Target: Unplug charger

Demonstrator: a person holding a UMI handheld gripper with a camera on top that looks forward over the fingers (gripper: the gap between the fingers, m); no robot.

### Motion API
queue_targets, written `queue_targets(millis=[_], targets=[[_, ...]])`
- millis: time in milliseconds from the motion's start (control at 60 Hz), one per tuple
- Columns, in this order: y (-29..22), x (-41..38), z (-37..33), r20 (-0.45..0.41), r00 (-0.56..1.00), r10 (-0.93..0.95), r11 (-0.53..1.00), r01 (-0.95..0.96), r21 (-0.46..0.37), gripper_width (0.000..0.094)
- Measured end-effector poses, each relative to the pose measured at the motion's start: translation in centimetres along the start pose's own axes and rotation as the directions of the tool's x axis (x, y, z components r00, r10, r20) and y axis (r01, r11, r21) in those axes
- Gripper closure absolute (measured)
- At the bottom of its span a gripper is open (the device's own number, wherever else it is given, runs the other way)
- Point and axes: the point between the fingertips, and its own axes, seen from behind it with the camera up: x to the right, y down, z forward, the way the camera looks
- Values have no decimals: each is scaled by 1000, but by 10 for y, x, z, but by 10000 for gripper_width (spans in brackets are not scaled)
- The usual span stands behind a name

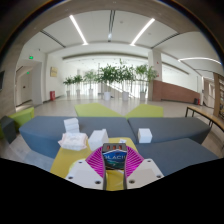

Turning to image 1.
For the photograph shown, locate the wooden bench with black frame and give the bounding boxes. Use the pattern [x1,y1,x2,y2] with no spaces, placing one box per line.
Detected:
[184,105,224,134]

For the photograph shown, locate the black wall screen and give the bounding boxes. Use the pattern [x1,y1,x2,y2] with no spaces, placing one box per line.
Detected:
[0,69,6,92]

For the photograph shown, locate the wooden shelf unit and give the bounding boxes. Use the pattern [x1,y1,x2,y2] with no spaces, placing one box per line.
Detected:
[213,72,224,119]

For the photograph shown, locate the grey sofa with cube box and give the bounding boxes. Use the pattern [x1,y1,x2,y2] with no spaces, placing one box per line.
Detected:
[127,116,212,145]

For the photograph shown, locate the long grey sofa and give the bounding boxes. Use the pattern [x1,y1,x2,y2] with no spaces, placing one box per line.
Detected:
[18,115,138,159]

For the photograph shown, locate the small white cube box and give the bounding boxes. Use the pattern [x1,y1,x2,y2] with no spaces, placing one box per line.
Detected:
[137,127,153,144]

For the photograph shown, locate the small yellow-green seat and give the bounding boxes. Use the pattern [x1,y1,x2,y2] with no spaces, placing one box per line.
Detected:
[124,103,165,120]

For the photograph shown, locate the yellow wall picture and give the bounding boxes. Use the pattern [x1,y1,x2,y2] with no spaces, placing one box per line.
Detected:
[49,66,59,78]

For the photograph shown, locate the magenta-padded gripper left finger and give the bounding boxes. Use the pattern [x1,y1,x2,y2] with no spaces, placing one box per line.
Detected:
[65,145,108,191]

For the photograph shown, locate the wet wipes pack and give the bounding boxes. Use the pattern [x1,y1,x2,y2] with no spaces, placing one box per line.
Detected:
[57,132,89,152]

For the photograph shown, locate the wide grey sofa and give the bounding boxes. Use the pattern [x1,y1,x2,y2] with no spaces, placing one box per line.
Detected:
[134,137,219,177]

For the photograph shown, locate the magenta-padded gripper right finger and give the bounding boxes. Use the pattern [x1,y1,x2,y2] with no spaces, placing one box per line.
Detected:
[123,145,165,191]

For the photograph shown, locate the lime green bench seat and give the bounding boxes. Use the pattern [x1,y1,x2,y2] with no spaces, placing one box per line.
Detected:
[0,106,36,139]

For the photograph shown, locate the curved ceiling light strip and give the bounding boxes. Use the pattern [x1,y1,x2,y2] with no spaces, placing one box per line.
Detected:
[178,56,223,66]

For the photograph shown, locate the large yellow-green seat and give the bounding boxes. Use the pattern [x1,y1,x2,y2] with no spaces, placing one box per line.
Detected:
[74,102,126,118]

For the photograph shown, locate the dark grey ottoman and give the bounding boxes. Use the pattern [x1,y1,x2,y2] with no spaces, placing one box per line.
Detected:
[0,115,18,144]

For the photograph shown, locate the large white box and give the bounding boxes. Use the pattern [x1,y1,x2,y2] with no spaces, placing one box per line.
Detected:
[87,128,110,152]

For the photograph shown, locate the group of potted plants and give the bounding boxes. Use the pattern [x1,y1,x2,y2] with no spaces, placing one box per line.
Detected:
[62,59,159,101]

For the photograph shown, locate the straight ceiling light strip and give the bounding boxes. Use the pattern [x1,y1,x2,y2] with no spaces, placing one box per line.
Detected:
[129,17,156,47]
[68,14,89,46]

